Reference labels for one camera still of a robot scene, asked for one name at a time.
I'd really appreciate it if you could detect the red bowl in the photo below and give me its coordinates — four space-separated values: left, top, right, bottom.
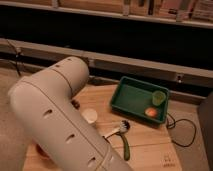
35 144 50 160

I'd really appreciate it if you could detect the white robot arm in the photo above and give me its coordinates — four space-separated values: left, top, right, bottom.
8 57 133 171

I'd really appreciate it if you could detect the green plastic tray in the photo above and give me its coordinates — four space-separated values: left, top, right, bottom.
110 76 169 124

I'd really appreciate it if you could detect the white paper cup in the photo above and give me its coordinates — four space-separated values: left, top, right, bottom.
82 108 98 126

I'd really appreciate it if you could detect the small dark brown object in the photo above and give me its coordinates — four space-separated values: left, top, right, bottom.
71 100 80 109

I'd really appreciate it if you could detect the orange fruit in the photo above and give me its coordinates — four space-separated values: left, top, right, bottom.
145 107 158 118

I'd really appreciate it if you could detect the green plastic cup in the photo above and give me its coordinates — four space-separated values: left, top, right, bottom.
152 91 166 106

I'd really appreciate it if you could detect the wooden board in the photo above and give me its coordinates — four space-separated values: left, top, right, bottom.
75 85 182 171

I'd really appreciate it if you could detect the dish brush green handle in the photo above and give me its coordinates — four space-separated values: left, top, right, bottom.
104 120 130 161

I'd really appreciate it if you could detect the black power cable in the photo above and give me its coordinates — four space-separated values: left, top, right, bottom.
165 112 198 148

